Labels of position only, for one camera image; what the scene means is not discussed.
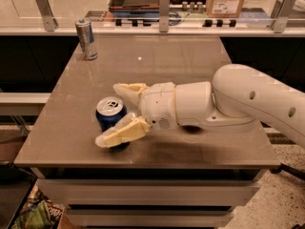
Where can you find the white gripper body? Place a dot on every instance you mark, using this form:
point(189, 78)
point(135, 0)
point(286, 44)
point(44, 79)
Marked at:
point(157, 105)

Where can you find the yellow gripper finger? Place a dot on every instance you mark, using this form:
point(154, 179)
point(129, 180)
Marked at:
point(131, 92)
point(127, 129)

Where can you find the blue pepsi can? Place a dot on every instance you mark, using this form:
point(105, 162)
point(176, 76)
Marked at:
point(109, 111)

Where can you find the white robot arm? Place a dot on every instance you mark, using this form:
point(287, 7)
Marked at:
point(234, 100)

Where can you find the silver redbull can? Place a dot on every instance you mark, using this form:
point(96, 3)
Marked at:
point(85, 35)

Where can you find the upper white drawer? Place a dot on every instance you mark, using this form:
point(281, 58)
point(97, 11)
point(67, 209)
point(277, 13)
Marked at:
point(147, 192)

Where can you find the white drawer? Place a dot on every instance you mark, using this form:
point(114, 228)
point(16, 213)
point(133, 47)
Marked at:
point(163, 219)
point(147, 192)

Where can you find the lower white drawer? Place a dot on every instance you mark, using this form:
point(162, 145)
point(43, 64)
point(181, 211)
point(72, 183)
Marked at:
point(163, 219)

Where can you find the cardboard box with label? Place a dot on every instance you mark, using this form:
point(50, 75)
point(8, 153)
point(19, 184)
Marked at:
point(224, 8)

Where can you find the green chip bag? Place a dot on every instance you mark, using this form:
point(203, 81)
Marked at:
point(38, 212)

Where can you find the middle metal bracket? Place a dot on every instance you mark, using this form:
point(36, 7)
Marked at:
point(164, 15)

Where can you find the metal bracket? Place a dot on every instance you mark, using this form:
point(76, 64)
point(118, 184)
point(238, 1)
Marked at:
point(164, 15)
point(281, 16)
point(49, 21)

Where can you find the left metal bracket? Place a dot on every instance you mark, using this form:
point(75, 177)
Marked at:
point(49, 21)

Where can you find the right metal bracket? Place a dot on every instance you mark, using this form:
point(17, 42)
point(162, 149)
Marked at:
point(281, 16)

